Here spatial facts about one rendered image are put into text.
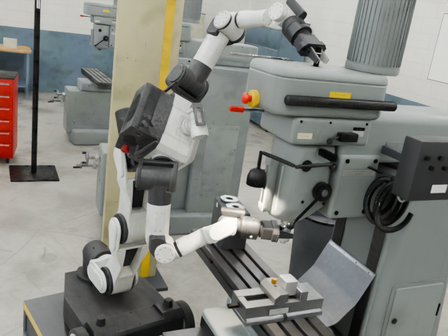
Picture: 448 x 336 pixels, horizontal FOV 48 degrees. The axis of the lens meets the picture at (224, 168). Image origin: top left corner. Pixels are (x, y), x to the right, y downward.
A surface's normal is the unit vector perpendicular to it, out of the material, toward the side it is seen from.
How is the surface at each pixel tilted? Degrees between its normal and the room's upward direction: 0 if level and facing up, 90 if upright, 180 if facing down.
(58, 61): 90
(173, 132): 58
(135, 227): 81
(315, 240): 94
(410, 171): 90
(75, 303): 0
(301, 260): 93
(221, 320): 0
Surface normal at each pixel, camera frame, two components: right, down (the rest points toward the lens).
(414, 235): 0.40, 0.33
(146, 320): 0.14, -0.94
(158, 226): 0.15, 0.25
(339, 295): -0.55, -0.66
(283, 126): -0.91, 0.00
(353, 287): -0.73, -0.44
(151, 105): 0.56, -0.23
